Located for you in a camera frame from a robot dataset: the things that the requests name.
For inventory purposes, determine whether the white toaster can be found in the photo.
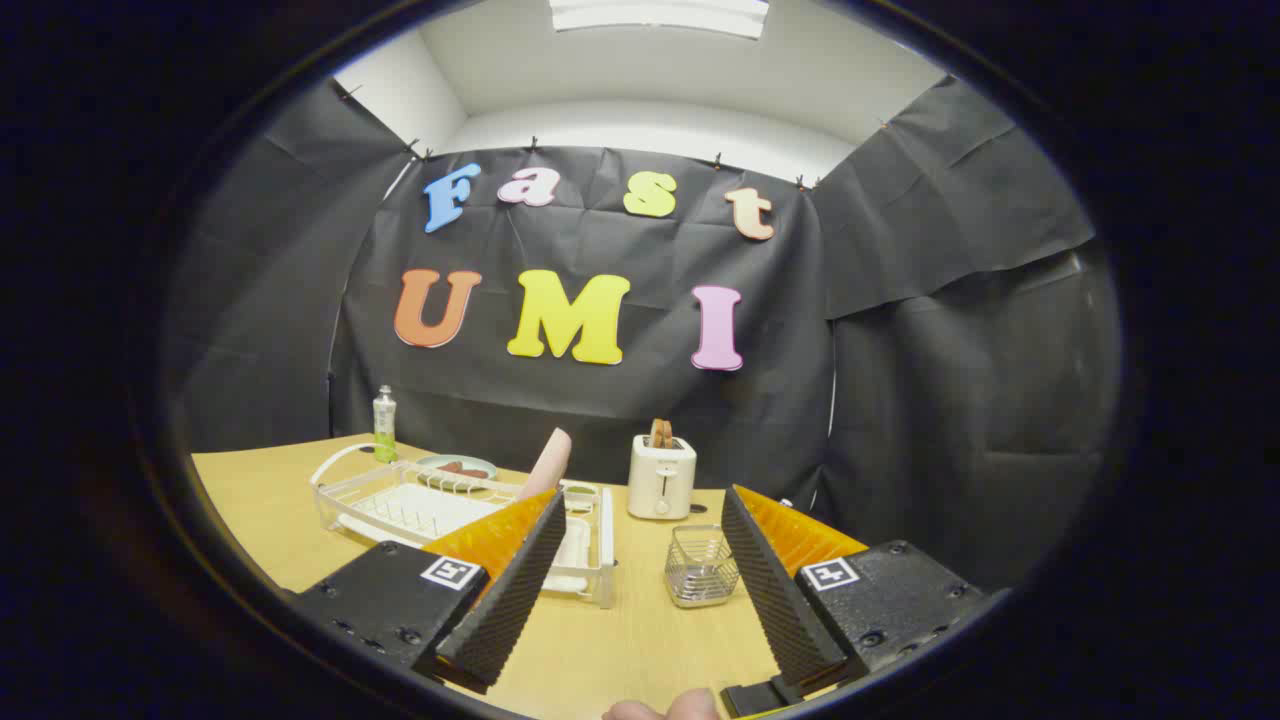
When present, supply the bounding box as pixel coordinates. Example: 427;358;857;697
627;435;698;521

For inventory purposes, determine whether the small teal plate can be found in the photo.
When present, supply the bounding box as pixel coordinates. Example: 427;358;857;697
415;455;498;482

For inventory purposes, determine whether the ceiling light panel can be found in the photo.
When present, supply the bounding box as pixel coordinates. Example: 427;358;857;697
548;0;771;41

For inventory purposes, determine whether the clear bottle with green liquid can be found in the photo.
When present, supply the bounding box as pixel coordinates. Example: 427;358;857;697
373;385;398;464

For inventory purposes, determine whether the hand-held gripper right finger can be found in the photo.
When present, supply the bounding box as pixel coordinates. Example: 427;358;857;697
720;485;991;693

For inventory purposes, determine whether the silver wire basket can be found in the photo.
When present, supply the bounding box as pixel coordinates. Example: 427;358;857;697
664;525;742;609

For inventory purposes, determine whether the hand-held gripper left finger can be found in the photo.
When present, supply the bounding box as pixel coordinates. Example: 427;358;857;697
290;488;568;696

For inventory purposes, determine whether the white wire dish rack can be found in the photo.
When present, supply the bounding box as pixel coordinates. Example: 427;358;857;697
310;443;618;609

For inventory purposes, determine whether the white drip tray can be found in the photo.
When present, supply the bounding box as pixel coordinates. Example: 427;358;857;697
340;485;598;593

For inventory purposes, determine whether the pink plate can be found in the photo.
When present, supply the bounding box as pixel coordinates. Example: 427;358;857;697
517;428;573;501

